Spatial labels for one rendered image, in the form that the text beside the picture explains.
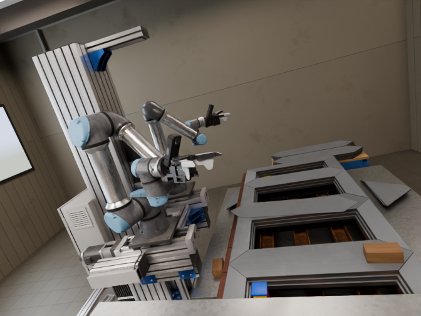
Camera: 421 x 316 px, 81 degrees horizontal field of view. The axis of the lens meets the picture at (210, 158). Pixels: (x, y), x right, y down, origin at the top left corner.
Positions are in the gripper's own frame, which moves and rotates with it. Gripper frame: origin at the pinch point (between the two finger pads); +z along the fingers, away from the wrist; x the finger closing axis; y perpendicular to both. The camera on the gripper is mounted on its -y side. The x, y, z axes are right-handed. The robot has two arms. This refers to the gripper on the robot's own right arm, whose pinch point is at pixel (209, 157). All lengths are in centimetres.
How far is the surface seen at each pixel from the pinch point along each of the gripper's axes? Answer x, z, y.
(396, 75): -397, 69, -24
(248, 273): -22, -6, 56
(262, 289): -14, 4, 56
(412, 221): -91, 55, 59
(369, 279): -35, 37, 58
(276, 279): -24, 5, 58
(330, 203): -84, 18, 48
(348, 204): -83, 27, 48
